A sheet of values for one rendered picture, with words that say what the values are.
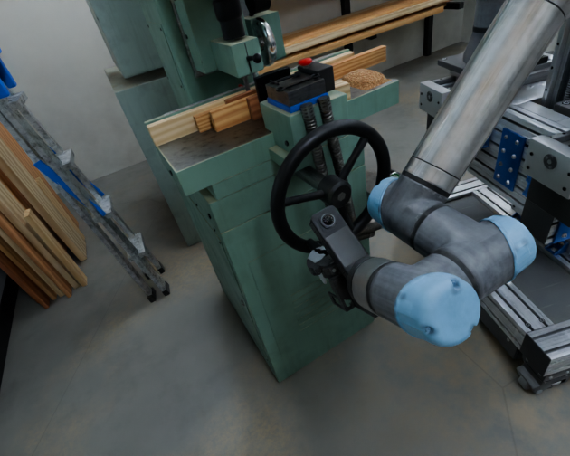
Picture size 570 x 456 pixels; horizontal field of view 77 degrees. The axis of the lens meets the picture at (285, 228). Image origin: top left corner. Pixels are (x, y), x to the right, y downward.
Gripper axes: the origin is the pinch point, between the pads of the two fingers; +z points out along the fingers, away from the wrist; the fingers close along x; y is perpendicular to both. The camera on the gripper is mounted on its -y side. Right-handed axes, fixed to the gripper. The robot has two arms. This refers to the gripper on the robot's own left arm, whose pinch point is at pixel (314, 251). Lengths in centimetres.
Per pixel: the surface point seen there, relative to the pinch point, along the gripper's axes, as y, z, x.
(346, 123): -19.5, -4.3, 14.2
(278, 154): -19.6, 11.2, 5.0
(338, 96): -24.9, 3.5, 19.3
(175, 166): -26.4, 15.4, -15.3
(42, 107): -121, 241, -70
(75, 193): -38, 88, -49
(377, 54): -33, 28, 50
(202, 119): -34.6, 25.6, -4.3
